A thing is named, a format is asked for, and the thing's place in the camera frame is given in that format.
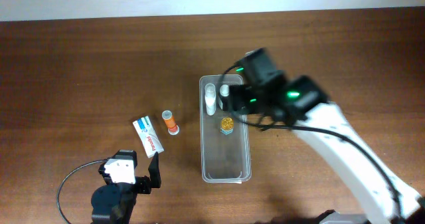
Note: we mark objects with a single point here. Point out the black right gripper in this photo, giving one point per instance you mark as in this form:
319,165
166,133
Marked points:
238,100

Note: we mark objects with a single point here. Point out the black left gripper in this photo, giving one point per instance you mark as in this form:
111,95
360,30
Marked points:
145,184

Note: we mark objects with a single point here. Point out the dark bottle white cap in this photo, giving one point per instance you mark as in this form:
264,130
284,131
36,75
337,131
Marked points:
223,97

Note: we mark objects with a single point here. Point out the orange tablet tube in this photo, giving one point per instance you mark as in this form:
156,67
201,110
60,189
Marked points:
168,118

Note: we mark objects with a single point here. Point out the gold lid small jar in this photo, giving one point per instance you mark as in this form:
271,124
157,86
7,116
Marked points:
227,125

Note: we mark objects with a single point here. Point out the white pump bottle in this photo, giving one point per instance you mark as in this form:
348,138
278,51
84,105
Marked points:
210,98

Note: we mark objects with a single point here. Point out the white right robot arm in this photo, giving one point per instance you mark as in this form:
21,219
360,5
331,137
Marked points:
301,106

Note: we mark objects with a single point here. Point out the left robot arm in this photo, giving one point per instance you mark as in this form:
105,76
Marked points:
115,201

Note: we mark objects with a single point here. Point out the clear plastic container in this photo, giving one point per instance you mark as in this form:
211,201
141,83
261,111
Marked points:
225,158

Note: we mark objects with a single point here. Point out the white Panadol box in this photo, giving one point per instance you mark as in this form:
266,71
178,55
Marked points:
147,134

